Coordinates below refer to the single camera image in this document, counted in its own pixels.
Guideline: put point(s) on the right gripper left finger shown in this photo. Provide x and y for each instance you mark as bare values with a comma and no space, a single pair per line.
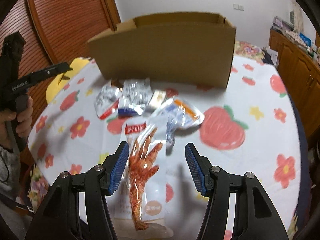
58,215

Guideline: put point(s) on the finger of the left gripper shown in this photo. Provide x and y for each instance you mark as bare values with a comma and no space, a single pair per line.
34,78

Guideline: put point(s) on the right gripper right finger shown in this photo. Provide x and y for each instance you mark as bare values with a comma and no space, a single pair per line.
255,215

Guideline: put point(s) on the clear spicy chicken feet packet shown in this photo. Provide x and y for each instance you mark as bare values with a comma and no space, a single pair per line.
141,195

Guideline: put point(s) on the silver foil snack bag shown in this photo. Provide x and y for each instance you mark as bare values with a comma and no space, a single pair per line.
136,95

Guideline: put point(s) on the left hand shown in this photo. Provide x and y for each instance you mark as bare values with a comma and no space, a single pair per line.
24,124

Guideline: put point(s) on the yellow plush toy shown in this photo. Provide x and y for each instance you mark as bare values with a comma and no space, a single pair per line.
62,80

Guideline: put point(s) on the red white snack packet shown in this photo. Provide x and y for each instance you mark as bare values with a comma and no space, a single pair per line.
107,100

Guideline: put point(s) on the white strawberry print blanket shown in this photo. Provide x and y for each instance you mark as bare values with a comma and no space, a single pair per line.
249,126

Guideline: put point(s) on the small orange silver packet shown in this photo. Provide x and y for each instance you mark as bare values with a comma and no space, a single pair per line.
181,115

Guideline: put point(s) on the small beige snack bar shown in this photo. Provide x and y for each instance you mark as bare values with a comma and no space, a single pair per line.
158,97

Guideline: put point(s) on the wooden sideboard cabinet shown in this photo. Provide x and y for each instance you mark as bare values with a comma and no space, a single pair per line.
300,75

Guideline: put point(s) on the floral bed quilt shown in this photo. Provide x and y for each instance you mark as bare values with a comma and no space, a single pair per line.
248,50

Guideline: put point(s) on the brown cardboard box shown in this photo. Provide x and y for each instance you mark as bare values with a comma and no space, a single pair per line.
184,47

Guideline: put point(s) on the folded patterned cloth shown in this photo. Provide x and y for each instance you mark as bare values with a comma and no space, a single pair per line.
293,36

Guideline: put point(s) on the white small fan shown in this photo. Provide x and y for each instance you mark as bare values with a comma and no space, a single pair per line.
292,17

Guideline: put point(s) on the white wall switch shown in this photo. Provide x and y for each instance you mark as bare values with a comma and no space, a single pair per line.
238,7

